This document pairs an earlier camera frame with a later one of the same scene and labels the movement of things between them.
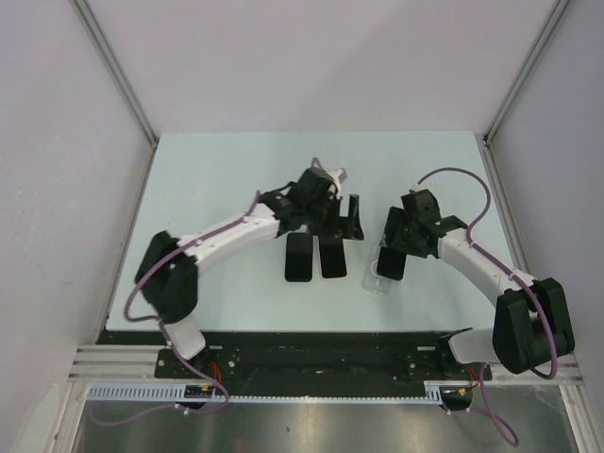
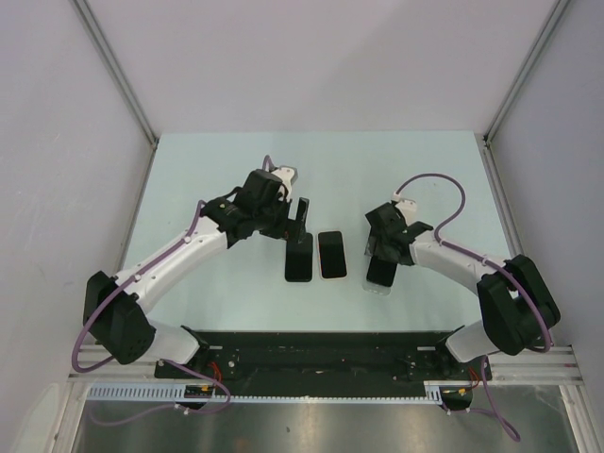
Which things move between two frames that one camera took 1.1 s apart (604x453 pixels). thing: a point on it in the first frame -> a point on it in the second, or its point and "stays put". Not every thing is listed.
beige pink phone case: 335,277 stays put
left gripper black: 332,228 -> 288,228
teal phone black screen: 332,256 stays put
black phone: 298,260 stays put
